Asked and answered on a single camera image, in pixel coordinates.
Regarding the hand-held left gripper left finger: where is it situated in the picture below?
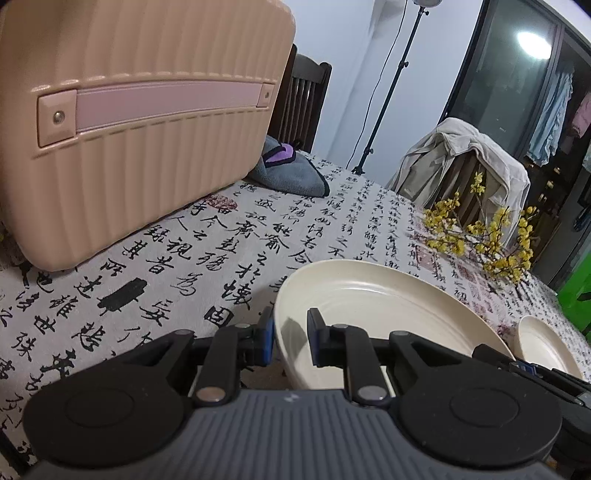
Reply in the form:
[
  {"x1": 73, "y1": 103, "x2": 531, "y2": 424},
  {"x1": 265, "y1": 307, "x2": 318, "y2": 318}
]
[{"x1": 111, "y1": 307, "x2": 276, "y2": 409}]

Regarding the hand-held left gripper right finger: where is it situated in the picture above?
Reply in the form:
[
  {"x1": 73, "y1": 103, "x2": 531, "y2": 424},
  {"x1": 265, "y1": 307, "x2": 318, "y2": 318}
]
[{"x1": 307, "y1": 308, "x2": 468, "y2": 408}]

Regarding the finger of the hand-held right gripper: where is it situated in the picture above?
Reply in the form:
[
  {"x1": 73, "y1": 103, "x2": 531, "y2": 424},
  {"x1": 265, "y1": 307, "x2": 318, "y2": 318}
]
[{"x1": 471, "y1": 344, "x2": 591, "y2": 404}]

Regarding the cream plate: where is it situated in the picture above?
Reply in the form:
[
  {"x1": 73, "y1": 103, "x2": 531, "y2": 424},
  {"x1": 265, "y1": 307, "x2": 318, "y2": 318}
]
[
  {"x1": 273, "y1": 259, "x2": 517, "y2": 391},
  {"x1": 513, "y1": 316, "x2": 585, "y2": 381}
]

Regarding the green paper bag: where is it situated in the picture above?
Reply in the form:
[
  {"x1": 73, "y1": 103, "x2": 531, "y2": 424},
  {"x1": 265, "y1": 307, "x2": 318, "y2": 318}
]
[{"x1": 556, "y1": 268, "x2": 591, "y2": 342}]

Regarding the yellow flower branch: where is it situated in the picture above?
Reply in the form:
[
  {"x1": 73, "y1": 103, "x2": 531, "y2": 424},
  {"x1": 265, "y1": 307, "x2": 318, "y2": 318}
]
[{"x1": 422, "y1": 172, "x2": 539, "y2": 283}]

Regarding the calligraphy print tablecloth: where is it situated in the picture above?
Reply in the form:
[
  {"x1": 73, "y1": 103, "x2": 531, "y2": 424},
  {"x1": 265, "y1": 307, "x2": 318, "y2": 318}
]
[{"x1": 0, "y1": 152, "x2": 591, "y2": 467}]

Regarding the grey purple cloth pouch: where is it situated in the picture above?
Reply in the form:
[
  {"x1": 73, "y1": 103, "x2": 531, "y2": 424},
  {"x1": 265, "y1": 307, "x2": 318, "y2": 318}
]
[{"x1": 245, "y1": 136, "x2": 329, "y2": 197}]

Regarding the brown chair under jacket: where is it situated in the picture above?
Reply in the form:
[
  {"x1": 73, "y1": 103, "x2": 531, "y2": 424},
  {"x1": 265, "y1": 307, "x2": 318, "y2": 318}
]
[{"x1": 438, "y1": 152, "x2": 485, "y2": 222}]

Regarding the beige jacket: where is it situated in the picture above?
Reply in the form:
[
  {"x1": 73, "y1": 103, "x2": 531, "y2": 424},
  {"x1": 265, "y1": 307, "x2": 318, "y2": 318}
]
[{"x1": 385, "y1": 117, "x2": 532, "y2": 259}]

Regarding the pink ribbed suitcase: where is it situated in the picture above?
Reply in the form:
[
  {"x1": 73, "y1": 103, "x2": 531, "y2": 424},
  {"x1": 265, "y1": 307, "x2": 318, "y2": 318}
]
[{"x1": 0, "y1": 0, "x2": 297, "y2": 271}]

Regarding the dark wooden chair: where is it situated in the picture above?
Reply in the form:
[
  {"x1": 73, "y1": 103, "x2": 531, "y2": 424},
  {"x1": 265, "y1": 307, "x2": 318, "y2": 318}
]
[{"x1": 268, "y1": 44, "x2": 332, "y2": 153}]

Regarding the light blue hanging garment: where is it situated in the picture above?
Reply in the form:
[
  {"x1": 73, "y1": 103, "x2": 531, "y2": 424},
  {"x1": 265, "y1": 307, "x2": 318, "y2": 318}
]
[{"x1": 526, "y1": 69, "x2": 573, "y2": 167}]

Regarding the pink hanging garment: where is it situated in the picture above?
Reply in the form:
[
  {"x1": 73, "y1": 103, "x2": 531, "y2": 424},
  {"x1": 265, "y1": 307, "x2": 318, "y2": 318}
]
[{"x1": 568, "y1": 92, "x2": 591, "y2": 139}]

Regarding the dark sliding glass door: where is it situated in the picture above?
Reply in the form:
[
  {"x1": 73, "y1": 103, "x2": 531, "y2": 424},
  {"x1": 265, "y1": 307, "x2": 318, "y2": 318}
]
[{"x1": 443, "y1": 0, "x2": 591, "y2": 291}]

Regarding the studio light on stand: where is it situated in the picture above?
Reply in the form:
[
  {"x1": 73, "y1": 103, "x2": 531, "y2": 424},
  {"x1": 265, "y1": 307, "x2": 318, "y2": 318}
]
[{"x1": 352, "y1": 0, "x2": 444, "y2": 175}]

